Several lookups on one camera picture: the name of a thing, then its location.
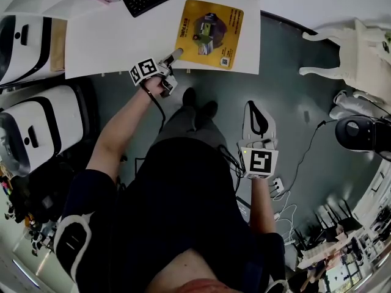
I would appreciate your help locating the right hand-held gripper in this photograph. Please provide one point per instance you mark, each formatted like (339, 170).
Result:
(259, 162)

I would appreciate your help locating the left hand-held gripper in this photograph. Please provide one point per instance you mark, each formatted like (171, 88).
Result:
(145, 70)

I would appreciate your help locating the yellow printed package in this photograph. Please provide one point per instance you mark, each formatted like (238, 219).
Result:
(189, 20)

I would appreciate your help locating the person's left forearm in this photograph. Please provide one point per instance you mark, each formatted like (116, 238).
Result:
(122, 130)

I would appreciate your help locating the person's right forearm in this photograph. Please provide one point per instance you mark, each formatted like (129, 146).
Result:
(262, 206)

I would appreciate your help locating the person's left hand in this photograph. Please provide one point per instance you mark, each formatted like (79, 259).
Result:
(152, 87)

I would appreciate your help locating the person's left black shoe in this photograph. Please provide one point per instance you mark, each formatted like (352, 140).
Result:
(189, 96)

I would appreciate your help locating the person's black shoe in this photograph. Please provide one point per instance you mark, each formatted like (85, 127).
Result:
(189, 96)
(210, 108)

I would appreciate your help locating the person's right black shoe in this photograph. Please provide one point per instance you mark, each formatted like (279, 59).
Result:
(210, 108)

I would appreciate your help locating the white power strip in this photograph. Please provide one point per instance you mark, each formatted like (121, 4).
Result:
(278, 184)

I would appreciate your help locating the person's grey trousers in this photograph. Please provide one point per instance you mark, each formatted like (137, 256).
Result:
(195, 127)

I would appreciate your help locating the black flat box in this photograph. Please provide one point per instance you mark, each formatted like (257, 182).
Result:
(243, 209)

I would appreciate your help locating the white ornate stool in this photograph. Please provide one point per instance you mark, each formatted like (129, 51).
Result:
(345, 105)

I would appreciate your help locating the black round device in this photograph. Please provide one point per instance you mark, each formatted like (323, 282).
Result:
(354, 133)

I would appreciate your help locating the person's dark shirt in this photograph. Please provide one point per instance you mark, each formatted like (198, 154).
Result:
(183, 209)

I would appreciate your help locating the white black machine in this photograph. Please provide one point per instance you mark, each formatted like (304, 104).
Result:
(61, 114)
(30, 56)

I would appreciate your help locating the black chairs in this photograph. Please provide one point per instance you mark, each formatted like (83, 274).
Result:
(348, 223)

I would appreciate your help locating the white shelf cabinet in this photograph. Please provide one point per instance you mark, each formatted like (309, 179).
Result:
(46, 2)

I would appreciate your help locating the person's face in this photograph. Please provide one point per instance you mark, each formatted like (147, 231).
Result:
(195, 273)

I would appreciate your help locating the dark equipment pile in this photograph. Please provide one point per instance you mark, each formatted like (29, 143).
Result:
(36, 200)

